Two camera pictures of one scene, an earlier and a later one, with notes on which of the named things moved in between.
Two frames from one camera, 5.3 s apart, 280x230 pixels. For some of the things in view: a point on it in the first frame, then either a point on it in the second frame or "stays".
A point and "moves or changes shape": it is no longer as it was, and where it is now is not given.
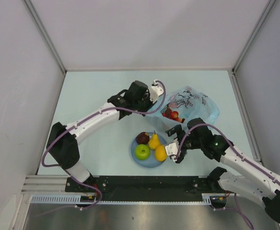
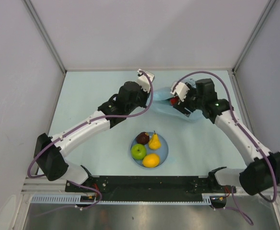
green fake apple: [142, 151] moves or changes shape
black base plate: [144, 188] stays
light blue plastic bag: [182, 104] moves or changes shape
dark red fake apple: [143, 138] stays
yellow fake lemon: [160, 153] → [151, 160]
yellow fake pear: [154, 142] stays
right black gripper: [177, 129] → [181, 105]
